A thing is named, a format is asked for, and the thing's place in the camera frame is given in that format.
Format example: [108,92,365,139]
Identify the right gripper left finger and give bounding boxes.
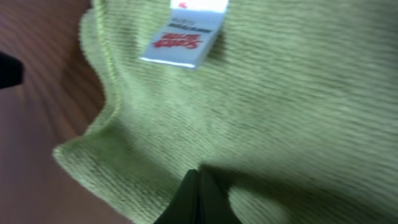
[154,169,199,224]

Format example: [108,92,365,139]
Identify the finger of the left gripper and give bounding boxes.
[0,52,24,89]

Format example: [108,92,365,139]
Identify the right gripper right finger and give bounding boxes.
[198,170,242,224]

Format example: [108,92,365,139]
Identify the green microfiber cloth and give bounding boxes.
[54,0,397,223]

